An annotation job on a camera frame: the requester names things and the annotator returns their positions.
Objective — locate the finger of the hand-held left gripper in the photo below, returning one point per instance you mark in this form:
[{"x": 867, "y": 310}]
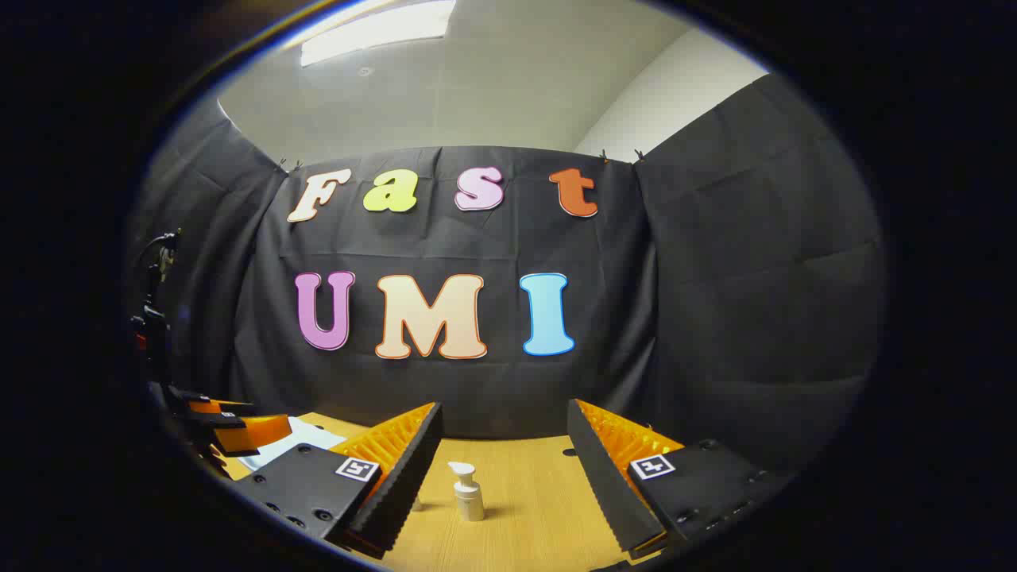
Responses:
[
  {"x": 254, "y": 430},
  {"x": 222, "y": 407}
]

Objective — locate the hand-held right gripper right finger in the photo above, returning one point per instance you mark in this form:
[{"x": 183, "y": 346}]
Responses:
[{"x": 608, "y": 485}]

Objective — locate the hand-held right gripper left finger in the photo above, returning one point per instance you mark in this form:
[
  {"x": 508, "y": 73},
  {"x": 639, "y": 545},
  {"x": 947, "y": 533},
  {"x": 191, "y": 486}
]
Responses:
[{"x": 401, "y": 485}]

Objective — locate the light blue suitcase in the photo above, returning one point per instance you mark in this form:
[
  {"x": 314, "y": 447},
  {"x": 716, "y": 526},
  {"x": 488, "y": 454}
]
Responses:
[{"x": 306, "y": 435}]

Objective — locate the white pump bottle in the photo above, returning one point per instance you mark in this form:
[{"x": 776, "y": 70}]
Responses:
[{"x": 469, "y": 502}]

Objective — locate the black backdrop cloth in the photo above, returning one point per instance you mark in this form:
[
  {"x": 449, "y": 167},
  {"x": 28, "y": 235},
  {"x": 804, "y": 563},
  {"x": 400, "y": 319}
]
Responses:
[{"x": 493, "y": 381}]

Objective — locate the ceiling light panel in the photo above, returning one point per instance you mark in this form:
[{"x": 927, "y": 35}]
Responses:
[{"x": 373, "y": 32}]

